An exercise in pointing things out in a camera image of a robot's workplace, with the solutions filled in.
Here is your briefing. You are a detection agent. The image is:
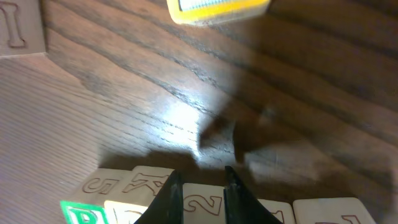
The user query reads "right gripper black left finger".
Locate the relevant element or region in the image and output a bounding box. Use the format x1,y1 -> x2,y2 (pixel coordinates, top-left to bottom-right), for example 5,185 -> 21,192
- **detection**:
134,170 -> 183,224

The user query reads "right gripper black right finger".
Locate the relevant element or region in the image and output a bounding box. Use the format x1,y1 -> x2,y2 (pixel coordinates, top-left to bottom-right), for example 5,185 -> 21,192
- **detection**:
223,166 -> 282,224

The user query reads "green B wooden block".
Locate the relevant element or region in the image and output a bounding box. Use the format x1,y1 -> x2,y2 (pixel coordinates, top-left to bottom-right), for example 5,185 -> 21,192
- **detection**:
183,183 -> 226,224

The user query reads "yellow O wooden block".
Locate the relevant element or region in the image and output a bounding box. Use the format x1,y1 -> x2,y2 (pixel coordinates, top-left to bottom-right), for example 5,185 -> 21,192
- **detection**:
104,166 -> 174,223

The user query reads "green R wooden block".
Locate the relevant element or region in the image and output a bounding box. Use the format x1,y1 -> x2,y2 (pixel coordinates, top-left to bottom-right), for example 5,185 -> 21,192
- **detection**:
60,168 -> 130,224

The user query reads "blue T wooden block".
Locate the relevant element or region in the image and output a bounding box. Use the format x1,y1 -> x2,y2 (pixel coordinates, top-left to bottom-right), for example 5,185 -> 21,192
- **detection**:
293,197 -> 376,224

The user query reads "yellow C wooden block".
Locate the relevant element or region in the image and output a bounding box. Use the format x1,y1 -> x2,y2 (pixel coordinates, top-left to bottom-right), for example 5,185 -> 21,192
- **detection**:
167,0 -> 271,26

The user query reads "red E wooden block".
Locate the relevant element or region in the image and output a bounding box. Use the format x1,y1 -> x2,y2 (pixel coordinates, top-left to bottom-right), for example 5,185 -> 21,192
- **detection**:
1,0 -> 46,58

